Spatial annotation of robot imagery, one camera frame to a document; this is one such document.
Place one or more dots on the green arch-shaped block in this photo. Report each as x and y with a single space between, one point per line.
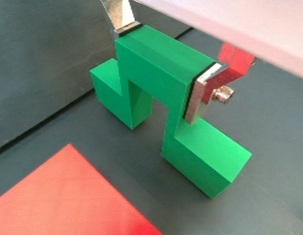
153 70

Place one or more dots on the red slotted base board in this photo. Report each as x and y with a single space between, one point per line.
67 199

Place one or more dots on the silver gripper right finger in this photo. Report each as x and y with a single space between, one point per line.
209 84

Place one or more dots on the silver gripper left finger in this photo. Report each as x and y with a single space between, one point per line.
120 17

